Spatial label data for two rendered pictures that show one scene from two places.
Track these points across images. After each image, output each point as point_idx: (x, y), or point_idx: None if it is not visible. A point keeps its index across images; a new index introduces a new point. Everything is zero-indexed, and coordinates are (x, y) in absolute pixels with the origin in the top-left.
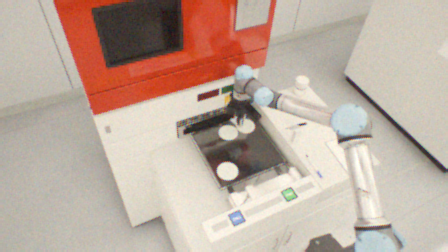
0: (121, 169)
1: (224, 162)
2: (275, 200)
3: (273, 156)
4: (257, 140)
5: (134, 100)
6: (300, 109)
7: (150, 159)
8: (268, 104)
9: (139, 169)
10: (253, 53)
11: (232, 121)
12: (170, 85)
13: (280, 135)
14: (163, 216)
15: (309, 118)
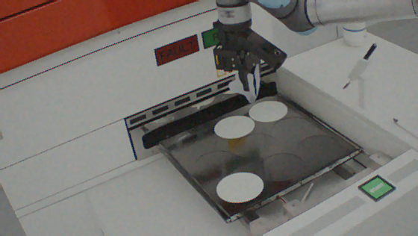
0: (42, 231)
1: (231, 174)
2: (350, 205)
3: (333, 146)
4: (296, 128)
5: (27, 52)
6: (351, 0)
7: (92, 210)
8: (290, 14)
9: (76, 234)
10: None
11: (234, 89)
12: (91, 16)
13: (338, 104)
14: None
15: (373, 11)
